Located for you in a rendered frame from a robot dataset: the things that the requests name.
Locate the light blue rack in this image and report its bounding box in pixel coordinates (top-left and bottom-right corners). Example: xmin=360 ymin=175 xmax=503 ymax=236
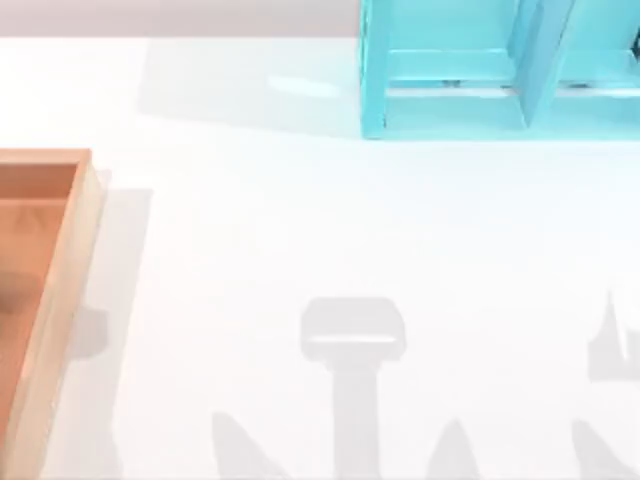
xmin=357 ymin=0 xmax=640 ymax=142

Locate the shallow salmon-coloured box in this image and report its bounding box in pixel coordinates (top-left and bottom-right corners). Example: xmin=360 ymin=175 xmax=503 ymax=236
xmin=0 ymin=148 xmax=108 ymax=480

